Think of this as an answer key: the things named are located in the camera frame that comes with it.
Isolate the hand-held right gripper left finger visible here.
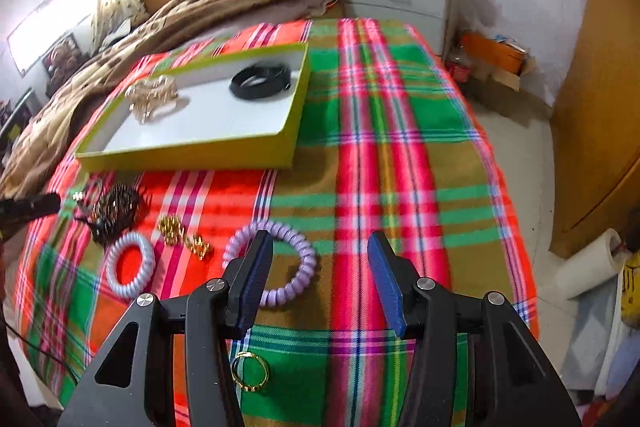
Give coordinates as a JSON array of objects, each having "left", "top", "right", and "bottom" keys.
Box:
[{"left": 59, "top": 229, "right": 275, "bottom": 427}]

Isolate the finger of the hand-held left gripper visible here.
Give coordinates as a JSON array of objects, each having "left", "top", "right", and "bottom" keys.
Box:
[{"left": 0, "top": 191, "right": 62, "bottom": 224}]

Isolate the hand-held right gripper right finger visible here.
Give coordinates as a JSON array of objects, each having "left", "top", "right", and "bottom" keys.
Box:
[{"left": 366, "top": 231, "right": 583, "bottom": 427}]

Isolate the purple spiral hair tie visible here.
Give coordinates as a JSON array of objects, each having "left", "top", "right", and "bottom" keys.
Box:
[{"left": 222, "top": 220, "right": 318, "bottom": 310}]

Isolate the grey hair tie gold charm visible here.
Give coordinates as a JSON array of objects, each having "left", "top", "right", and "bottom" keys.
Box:
[{"left": 72, "top": 179, "right": 103, "bottom": 214}]

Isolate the black hair tie with charm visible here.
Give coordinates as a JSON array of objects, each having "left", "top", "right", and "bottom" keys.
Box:
[{"left": 75, "top": 214, "right": 123, "bottom": 245}]

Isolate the dark beaded bracelet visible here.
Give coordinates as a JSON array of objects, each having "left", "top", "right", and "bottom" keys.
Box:
[{"left": 97, "top": 183, "right": 147, "bottom": 228}]

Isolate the gold chain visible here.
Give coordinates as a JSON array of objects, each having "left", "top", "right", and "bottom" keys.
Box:
[{"left": 157, "top": 215, "right": 215, "bottom": 259}]

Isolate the pale blue spiral hair tie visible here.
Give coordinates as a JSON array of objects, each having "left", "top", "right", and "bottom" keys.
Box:
[{"left": 106, "top": 232, "right": 156, "bottom": 298}]

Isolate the gold ring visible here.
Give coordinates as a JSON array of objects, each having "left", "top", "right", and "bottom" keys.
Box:
[{"left": 231, "top": 351, "right": 271, "bottom": 392}]

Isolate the green shallow cardboard box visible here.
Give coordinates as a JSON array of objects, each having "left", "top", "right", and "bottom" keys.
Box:
[{"left": 74, "top": 42, "right": 312, "bottom": 172}]

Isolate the red green plaid cloth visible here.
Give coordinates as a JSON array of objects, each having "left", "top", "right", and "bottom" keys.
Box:
[{"left": 15, "top": 19, "right": 541, "bottom": 413}]

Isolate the gold hair claw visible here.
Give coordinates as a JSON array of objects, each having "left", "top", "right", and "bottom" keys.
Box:
[{"left": 124, "top": 77, "right": 180, "bottom": 124}]

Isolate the window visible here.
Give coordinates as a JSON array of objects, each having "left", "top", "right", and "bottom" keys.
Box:
[{"left": 7, "top": 0, "right": 98, "bottom": 75}]

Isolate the black wrist band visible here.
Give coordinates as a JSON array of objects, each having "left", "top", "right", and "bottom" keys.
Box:
[{"left": 229, "top": 63, "right": 295, "bottom": 102}]

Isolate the paper towel roll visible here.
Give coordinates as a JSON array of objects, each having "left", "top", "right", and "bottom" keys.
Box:
[{"left": 555, "top": 228, "right": 623, "bottom": 300}]

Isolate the yellow plastic bag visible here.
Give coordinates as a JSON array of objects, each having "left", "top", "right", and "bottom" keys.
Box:
[{"left": 620, "top": 252, "right": 640, "bottom": 328}]

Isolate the orange cardboard box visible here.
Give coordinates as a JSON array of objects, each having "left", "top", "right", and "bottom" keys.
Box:
[{"left": 460, "top": 33, "right": 531, "bottom": 75}]

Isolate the brown patterned blanket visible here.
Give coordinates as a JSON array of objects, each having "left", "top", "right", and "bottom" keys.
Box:
[{"left": 0, "top": 0, "right": 346, "bottom": 202}]

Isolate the wooden door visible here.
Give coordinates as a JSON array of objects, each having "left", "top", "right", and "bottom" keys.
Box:
[{"left": 550, "top": 0, "right": 640, "bottom": 258}]

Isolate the grey nightstand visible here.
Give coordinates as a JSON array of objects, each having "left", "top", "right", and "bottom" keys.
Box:
[{"left": 336, "top": 0, "right": 468, "bottom": 56}]

